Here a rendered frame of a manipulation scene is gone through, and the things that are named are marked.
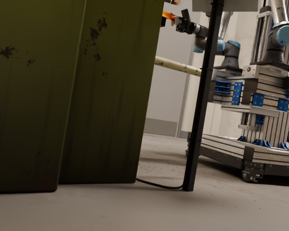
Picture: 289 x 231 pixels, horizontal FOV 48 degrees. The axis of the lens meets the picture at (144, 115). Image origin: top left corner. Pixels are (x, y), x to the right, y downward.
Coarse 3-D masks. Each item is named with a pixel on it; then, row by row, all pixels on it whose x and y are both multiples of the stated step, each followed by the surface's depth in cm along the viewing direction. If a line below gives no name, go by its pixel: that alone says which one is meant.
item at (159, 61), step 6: (156, 60) 162; (162, 60) 164; (168, 60) 167; (168, 66) 168; (174, 66) 170; (180, 66) 172; (186, 66) 175; (192, 66) 179; (186, 72) 177; (192, 72) 178; (198, 72) 181
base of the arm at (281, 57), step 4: (268, 52) 224; (272, 52) 222; (276, 52) 221; (280, 52) 221; (264, 56) 226; (268, 56) 222; (272, 56) 221; (276, 56) 220; (280, 56) 220; (264, 60) 224; (276, 60) 219; (280, 60) 219
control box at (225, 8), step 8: (192, 0) 169; (200, 0) 167; (208, 0) 165; (224, 0) 161; (232, 0) 160; (240, 0) 158; (248, 0) 156; (256, 0) 154; (192, 8) 171; (200, 8) 169; (208, 8) 167; (224, 8) 163; (232, 8) 161; (240, 8) 159; (248, 8) 158; (256, 8) 156
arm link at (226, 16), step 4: (224, 12) 235; (228, 12) 235; (232, 12) 237; (224, 16) 233; (228, 16) 234; (224, 20) 232; (228, 20) 233; (220, 24) 231; (224, 24) 230; (220, 28) 229; (224, 28) 229; (220, 32) 227; (224, 32) 229; (220, 36) 226; (224, 36) 230; (220, 40) 224; (220, 44) 222; (224, 44) 226; (220, 48) 223; (224, 48) 227
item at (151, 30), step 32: (96, 0) 133; (128, 0) 142; (160, 0) 152; (96, 32) 134; (128, 32) 144; (96, 64) 136; (128, 64) 146; (96, 96) 138; (128, 96) 148; (96, 128) 140; (128, 128) 150; (64, 160) 132; (96, 160) 141; (128, 160) 152
